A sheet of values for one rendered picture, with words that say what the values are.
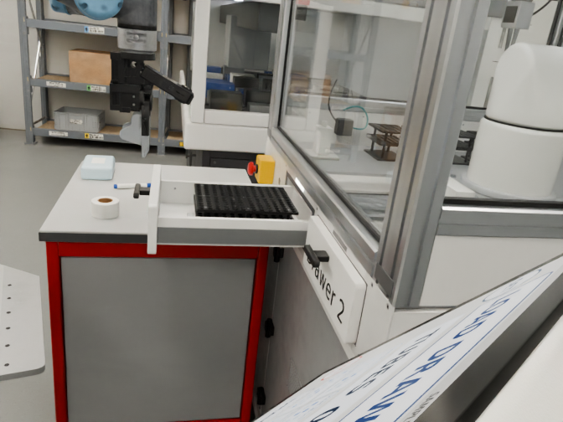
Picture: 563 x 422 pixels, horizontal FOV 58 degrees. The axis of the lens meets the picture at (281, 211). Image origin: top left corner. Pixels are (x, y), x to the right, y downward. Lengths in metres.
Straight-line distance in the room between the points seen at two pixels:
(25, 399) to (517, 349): 1.91
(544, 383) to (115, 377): 1.44
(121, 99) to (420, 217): 0.66
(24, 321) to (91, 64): 4.14
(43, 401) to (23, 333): 1.05
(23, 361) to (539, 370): 0.80
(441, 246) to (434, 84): 0.21
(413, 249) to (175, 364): 0.99
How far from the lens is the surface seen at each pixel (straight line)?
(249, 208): 1.10
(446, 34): 0.63
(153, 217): 1.02
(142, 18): 1.06
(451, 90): 0.63
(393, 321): 0.72
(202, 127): 1.94
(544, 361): 0.18
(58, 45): 5.50
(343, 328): 0.84
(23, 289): 1.09
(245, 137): 1.96
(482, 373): 0.17
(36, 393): 2.03
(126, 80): 1.09
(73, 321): 1.46
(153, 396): 1.60
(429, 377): 0.21
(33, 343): 0.93
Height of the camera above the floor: 1.28
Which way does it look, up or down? 20 degrees down
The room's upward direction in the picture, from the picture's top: 7 degrees clockwise
